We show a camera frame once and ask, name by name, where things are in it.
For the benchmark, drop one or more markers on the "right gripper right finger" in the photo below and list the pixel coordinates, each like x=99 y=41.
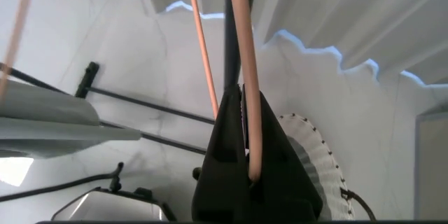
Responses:
x=283 y=182

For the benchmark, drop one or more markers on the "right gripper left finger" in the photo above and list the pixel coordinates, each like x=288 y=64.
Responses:
x=220 y=182

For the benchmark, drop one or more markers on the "pale grey shorts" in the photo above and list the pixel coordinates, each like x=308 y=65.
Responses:
x=52 y=129

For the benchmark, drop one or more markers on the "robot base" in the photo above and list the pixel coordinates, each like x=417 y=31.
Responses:
x=112 y=206

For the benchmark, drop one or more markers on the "white laundry basket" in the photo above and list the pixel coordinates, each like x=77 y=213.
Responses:
x=322 y=164

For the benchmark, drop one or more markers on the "black clothes rack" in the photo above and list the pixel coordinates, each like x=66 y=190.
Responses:
x=231 y=42

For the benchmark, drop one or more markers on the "white curtain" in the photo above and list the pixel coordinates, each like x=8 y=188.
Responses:
x=350 y=14

